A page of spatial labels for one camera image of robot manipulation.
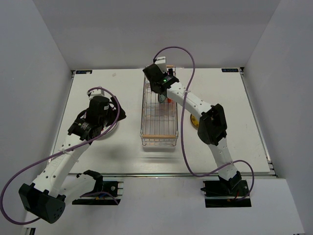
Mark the plain white plate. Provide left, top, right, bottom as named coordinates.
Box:
left=96, top=122, right=119, bottom=141

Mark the teal patterned plate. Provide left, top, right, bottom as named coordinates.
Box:
left=158, top=94, right=167, bottom=103

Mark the yellow patterned plate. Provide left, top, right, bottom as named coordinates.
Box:
left=190, top=115, right=199, bottom=129

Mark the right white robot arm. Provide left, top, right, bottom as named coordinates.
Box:
left=143, top=64, right=242, bottom=195

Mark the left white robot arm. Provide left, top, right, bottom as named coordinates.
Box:
left=19, top=95, right=126, bottom=224

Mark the left blue table label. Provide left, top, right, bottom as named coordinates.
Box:
left=76, top=70, right=92, bottom=74

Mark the blue table label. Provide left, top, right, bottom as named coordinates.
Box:
left=76, top=70, right=92, bottom=74
left=221, top=68, right=239, bottom=72

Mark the right blue table label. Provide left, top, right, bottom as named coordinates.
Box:
left=221, top=68, right=239, bottom=72

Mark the metal wire dish rack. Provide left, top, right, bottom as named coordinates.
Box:
left=140, top=64, right=179, bottom=148

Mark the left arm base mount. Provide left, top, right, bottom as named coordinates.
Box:
left=72, top=170, right=124, bottom=206

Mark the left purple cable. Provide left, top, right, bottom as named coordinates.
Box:
left=0, top=87, right=121, bottom=225

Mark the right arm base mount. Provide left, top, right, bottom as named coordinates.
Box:
left=201, top=180, right=252, bottom=208

